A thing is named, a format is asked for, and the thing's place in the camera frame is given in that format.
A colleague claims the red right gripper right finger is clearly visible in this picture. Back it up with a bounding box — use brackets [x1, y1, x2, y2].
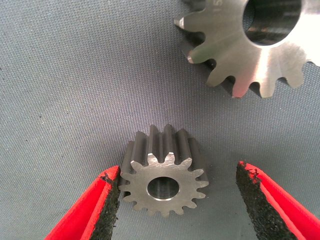
[235, 160, 320, 240]

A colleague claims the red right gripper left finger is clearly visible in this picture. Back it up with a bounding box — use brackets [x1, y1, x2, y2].
[44, 164, 121, 240]

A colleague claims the small dark steel gear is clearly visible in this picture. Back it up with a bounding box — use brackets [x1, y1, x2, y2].
[118, 124, 210, 218]

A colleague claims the larger steel gear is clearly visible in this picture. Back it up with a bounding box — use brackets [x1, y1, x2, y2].
[174, 0, 320, 99]

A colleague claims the dark grey table cloth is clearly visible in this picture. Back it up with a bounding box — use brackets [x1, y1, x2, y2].
[0, 0, 320, 240]

